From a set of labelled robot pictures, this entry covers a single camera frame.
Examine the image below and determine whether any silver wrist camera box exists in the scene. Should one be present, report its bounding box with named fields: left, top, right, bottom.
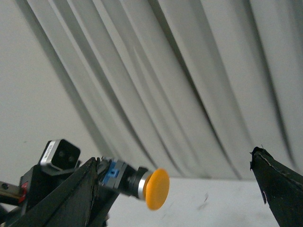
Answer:
left=38, top=139, right=80, bottom=171

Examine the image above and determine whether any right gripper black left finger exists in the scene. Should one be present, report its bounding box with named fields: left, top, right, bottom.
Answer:
left=7, top=158, right=98, bottom=227

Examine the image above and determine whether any yellow push button switch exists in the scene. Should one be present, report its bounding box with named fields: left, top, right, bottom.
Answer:
left=97, top=157, right=170, bottom=210

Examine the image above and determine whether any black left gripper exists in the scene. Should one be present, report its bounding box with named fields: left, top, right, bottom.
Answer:
left=0, top=165, right=119, bottom=227

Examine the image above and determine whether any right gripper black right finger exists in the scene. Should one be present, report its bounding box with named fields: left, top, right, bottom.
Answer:
left=250, top=147, right=303, bottom=227

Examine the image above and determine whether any white pleated curtain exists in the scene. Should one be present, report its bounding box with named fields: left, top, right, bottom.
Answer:
left=17, top=0, right=303, bottom=180

